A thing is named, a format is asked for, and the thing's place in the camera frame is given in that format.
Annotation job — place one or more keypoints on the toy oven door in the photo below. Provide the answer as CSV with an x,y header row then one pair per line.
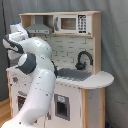
x,y
18,98

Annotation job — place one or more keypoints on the black toy faucet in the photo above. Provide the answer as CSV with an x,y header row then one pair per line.
x,y
81,64

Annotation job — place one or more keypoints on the white wooden toy kitchen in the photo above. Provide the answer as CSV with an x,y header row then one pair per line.
x,y
59,68

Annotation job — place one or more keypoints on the toy dishwasher door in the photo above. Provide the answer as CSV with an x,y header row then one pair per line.
x,y
65,111

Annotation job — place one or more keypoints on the left red stove knob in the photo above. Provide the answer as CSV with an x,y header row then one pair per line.
x,y
15,79

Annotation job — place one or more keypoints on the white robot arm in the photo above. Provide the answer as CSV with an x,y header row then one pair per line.
x,y
34,61

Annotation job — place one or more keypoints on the grey toy range hood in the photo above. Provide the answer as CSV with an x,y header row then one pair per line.
x,y
40,26

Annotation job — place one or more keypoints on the grey toy sink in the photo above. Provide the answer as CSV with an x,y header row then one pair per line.
x,y
73,74

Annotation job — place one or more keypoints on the white toy microwave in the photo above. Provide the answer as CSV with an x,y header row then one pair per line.
x,y
74,24

